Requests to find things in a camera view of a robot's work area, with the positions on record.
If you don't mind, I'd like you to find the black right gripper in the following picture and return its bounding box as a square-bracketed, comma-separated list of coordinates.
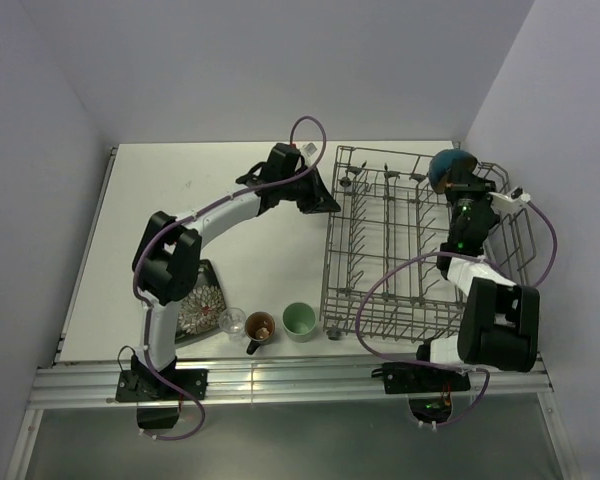
[445, 159, 496, 243]

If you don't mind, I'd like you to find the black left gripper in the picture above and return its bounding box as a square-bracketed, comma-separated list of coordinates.
[279, 166, 339, 215]

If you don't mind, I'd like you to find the blue bowl with tan interior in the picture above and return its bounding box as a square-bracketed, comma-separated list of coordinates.
[427, 149, 478, 194]

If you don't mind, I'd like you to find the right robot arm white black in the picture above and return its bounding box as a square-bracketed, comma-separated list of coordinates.
[412, 158, 540, 390]

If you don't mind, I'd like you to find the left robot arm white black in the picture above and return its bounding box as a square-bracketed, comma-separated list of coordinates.
[131, 143, 340, 399]

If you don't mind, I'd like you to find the light green cup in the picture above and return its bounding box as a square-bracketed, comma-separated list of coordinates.
[282, 302, 317, 343]

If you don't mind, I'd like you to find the dark brown mug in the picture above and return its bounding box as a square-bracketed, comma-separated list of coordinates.
[244, 312, 276, 355]

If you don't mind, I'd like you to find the clear drinking glass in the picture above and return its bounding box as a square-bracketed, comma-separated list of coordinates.
[218, 307, 246, 342]

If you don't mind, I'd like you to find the black square floral plate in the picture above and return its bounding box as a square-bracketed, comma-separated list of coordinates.
[175, 260, 227, 344]

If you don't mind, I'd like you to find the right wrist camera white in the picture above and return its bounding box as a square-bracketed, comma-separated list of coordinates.
[489, 187, 531, 214]

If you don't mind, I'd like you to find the grey wire dish rack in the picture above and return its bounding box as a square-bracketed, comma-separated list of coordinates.
[320, 144, 540, 346]

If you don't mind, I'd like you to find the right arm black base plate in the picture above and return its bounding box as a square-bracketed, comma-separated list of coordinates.
[371, 362, 471, 425]

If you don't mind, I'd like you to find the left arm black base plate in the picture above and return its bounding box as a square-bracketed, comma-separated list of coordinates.
[115, 369, 208, 431]

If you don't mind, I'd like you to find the aluminium rail frame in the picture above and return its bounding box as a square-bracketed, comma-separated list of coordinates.
[7, 142, 582, 479]

